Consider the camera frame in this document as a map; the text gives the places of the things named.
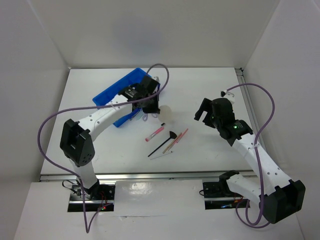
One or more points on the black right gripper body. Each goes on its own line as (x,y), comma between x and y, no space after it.
(215,119)

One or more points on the long pink makeup brush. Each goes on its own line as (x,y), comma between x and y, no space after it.
(182,135)

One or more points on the mint green tweezers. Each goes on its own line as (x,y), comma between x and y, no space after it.
(137,117)

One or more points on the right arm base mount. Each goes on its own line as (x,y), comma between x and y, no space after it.
(218,196)

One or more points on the white thin makeup pencil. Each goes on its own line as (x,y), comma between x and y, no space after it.
(162,155)

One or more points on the blue divided plastic bin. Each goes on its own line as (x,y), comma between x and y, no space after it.
(103,98)

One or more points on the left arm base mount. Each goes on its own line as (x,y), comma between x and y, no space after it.
(100,197)

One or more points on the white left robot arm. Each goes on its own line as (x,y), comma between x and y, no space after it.
(77,139)

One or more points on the pink brow comb brush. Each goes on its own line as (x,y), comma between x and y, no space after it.
(147,139)

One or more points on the round cream powder puff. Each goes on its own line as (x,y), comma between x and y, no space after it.
(165,115)

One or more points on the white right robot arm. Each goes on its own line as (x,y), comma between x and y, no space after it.
(277,195)

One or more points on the aluminium rail front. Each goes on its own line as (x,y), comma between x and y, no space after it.
(147,176)

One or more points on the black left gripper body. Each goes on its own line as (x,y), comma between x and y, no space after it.
(151,106)

